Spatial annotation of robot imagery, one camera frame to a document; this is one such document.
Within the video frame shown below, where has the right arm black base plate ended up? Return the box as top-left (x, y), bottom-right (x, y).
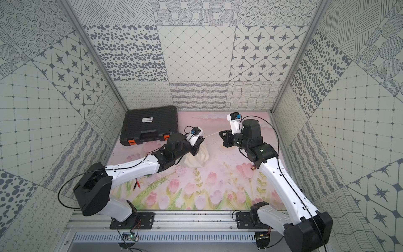
top-left (233, 211), bottom-right (269, 230)

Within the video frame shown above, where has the aluminium mounting rail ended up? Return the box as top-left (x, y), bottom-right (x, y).
top-left (64, 209), bottom-right (325, 233)

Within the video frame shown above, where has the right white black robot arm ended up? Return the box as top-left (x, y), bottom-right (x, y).
top-left (219, 112), bottom-right (333, 252)

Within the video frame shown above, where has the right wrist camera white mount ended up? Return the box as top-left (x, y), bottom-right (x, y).
top-left (227, 112), bottom-right (242, 135)

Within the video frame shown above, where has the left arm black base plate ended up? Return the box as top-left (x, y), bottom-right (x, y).
top-left (110, 212), bottom-right (155, 230)

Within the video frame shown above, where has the small green circuit board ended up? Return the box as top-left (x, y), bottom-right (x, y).
top-left (122, 233), bottom-right (139, 243)

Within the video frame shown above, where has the black plastic tool case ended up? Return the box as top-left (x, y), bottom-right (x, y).
top-left (120, 106), bottom-right (178, 146)

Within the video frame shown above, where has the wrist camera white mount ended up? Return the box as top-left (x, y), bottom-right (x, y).
top-left (227, 112), bottom-right (242, 135)
top-left (186, 127), bottom-right (203, 147)

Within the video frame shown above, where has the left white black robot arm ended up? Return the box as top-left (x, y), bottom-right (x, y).
top-left (73, 128), bottom-right (205, 230)

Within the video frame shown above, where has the cream cloth soil bag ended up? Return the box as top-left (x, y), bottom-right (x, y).
top-left (183, 145), bottom-right (209, 169)

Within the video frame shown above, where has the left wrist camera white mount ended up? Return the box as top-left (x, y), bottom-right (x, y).
top-left (186, 127), bottom-right (203, 147)

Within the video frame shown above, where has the black round controller under rail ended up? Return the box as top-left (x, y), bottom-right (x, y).
top-left (255, 232), bottom-right (271, 249)

